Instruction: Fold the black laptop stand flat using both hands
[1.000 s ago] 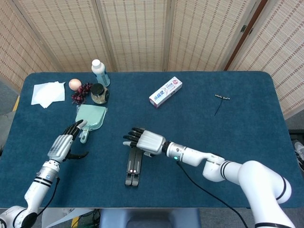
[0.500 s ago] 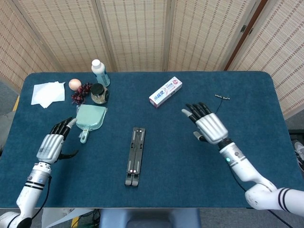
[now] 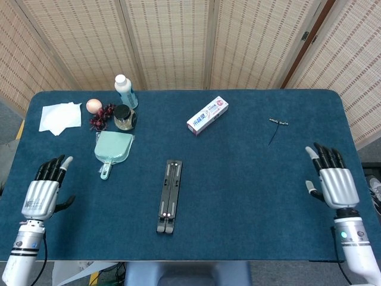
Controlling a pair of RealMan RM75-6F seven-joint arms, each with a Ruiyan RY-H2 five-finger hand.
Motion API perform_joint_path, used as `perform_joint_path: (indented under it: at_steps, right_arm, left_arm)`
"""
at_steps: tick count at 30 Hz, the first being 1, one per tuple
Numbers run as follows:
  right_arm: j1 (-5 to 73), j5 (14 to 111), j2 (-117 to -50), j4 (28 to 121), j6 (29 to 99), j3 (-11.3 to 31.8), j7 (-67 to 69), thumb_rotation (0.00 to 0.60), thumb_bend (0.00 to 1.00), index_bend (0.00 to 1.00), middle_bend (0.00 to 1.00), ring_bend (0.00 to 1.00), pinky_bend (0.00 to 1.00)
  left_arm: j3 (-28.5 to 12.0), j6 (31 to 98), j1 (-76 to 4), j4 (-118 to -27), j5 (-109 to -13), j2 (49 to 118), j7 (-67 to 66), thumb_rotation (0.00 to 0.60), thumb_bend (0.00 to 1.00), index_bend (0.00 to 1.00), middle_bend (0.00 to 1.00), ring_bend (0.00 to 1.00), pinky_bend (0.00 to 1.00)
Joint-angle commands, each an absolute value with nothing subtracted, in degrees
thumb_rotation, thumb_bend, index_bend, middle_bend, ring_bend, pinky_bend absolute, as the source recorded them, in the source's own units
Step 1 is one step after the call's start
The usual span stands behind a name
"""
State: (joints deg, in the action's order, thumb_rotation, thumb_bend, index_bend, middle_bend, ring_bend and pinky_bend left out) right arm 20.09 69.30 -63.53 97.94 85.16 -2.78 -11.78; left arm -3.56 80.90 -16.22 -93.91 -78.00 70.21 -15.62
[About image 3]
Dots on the red grape bunch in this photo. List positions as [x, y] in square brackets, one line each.
[99, 117]

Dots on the glass jar black lid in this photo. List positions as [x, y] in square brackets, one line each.
[125, 119]

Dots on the metal corkscrew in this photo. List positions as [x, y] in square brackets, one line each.
[278, 121]

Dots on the mint green bagged dustpan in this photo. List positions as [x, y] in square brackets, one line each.
[114, 147]

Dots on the white bottle blue label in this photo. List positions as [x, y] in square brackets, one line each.
[126, 92]

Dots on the blue table cloth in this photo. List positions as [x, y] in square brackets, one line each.
[238, 178]

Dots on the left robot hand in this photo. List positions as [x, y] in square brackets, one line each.
[40, 198]

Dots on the white sheet under table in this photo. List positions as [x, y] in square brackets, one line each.
[71, 272]

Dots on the white paper napkins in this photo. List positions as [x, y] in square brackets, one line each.
[61, 117]

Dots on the gray sneaker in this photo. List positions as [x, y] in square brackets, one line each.
[376, 190]

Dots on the peach-coloured egg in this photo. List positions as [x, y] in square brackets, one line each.
[94, 105]

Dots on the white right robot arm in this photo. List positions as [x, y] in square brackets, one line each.
[354, 247]

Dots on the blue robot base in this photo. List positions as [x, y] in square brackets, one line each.
[187, 274]

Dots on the bamboo folding screen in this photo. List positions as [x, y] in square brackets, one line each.
[169, 44]

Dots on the black metal screen hinge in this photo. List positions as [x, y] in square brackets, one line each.
[314, 39]
[305, 36]

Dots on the white toothpaste box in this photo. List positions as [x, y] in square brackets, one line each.
[206, 116]

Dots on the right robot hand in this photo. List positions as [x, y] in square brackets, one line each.
[339, 184]

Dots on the black folding stand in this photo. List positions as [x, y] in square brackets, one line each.
[166, 193]

